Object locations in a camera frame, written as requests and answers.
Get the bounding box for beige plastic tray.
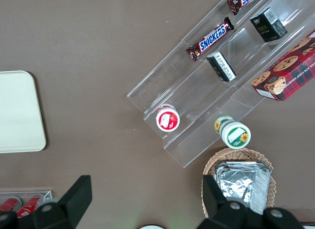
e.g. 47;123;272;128
0;70;47;154

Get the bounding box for silver foil container stack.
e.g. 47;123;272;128
213;161;272;215

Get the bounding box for green sunflower yogurt cup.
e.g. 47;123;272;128
213;115;252;150

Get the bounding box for clear acrylic bottle rack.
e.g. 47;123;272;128
0;190;53;215

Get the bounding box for light wicker basket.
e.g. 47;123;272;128
201;147;277;219

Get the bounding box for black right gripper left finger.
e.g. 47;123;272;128
0;174;93;229

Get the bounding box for Snickers chocolate bar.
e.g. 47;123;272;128
226;0;263;16
186;16;235;62

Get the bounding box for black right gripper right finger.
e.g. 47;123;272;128
198;174;306;229

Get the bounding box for small black carton box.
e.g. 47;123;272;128
206;51;237;83
249;7;288;43

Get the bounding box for red strawberry yogurt cup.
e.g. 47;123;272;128
155;103;181;133

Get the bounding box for red tartan cookie box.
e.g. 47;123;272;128
251;29;315;102

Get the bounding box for clear acrylic stepped shelf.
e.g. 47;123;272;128
126;0;315;169

